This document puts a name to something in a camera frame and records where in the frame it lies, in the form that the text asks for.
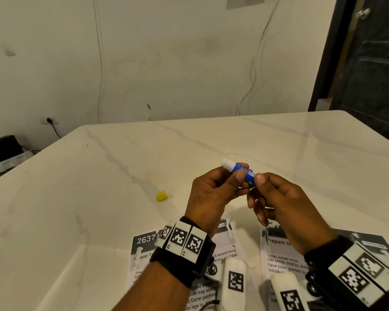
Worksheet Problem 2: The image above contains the person's left hand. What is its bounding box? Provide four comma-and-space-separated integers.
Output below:
185, 163, 251, 237

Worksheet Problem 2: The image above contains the person's right hand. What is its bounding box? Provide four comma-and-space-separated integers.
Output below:
246, 173, 338, 256

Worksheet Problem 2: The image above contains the blue glue stick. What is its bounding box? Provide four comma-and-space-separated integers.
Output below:
221, 158, 257, 187

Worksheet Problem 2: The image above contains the person's left forearm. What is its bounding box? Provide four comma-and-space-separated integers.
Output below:
112, 260, 195, 311

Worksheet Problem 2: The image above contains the printed paper sheet with photo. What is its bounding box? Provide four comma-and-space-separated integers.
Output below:
260, 223, 389, 311

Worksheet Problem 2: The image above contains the white cylinder with marker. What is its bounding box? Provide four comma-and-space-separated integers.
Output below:
220, 257, 247, 311
270, 272, 312, 311

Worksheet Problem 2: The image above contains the dark door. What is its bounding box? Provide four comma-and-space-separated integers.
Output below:
308, 0, 389, 149

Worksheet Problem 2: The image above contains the white box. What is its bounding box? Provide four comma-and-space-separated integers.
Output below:
0, 151, 35, 176

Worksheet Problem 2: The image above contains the black box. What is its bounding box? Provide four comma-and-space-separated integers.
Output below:
0, 135, 24, 164

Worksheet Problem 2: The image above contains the white wall cable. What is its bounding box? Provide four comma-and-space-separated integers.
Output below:
235, 0, 282, 116

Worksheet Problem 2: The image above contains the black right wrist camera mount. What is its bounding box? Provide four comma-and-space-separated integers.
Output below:
304, 236, 389, 311

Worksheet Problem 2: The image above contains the thin dark wall cable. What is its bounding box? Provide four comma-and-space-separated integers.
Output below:
92, 0, 105, 124

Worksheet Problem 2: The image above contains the black power cable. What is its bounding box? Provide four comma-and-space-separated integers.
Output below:
47, 118, 62, 139

